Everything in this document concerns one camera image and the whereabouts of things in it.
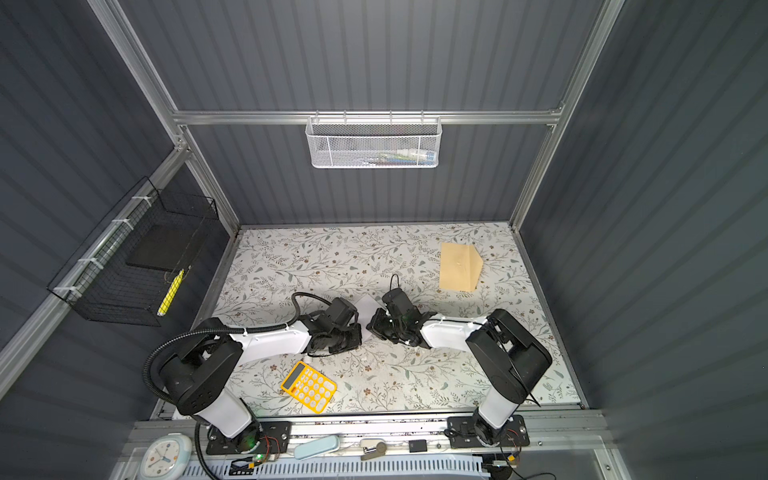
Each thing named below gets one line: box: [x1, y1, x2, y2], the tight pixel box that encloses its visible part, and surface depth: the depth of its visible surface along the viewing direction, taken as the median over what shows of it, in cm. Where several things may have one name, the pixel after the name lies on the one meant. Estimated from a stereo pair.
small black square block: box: [408, 440, 428, 453], surface depth 74 cm
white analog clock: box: [139, 432, 192, 480], surface depth 71 cm
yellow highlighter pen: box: [156, 268, 185, 316], surface depth 70 cm
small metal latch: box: [360, 442, 387, 461], surface depth 72 cm
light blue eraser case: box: [294, 436, 341, 461], surface depth 71 cm
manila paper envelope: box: [440, 242, 483, 292], surface depth 110 cm
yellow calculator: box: [280, 361, 338, 414], surface depth 82 cm
